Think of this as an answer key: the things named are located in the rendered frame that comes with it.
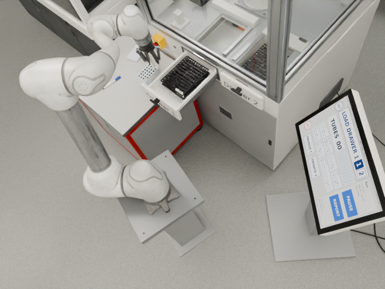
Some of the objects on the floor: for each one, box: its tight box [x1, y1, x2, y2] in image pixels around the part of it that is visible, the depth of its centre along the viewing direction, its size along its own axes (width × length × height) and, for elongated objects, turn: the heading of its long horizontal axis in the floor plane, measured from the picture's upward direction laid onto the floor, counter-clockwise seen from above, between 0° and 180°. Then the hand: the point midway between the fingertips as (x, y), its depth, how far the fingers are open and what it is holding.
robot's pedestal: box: [164, 206, 215, 257], centre depth 212 cm, size 30×30×76 cm
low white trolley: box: [79, 36, 203, 161], centre depth 252 cm, size 58×62×76 cm
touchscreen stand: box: [266, 192, 356, 262], centre depth 186 cm, size 50×45×102 cm
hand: (154, 63), depth 193 cm, fingers closed
